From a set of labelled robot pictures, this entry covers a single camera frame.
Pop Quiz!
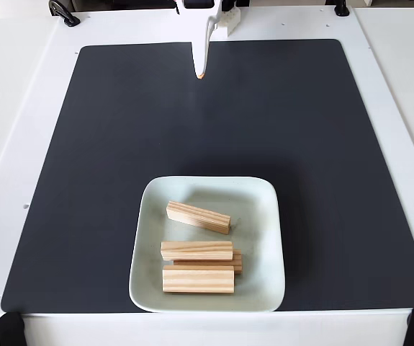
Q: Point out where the wooden block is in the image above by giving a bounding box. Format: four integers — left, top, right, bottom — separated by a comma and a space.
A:
161, 240, 235, 262
166, 200, 233, 236
173, 249, 244, 275
161, 265, 235, 296

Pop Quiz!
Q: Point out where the black table clamp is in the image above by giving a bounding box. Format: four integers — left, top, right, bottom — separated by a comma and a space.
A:
48, 0, 81, 28
333, 0, 351, 17

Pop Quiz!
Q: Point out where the black rubber mat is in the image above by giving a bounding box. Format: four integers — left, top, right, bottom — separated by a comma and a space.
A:
0, 38, 414, 314

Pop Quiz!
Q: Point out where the pale green square plate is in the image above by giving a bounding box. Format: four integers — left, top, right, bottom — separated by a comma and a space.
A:
128, 175, 286, 314

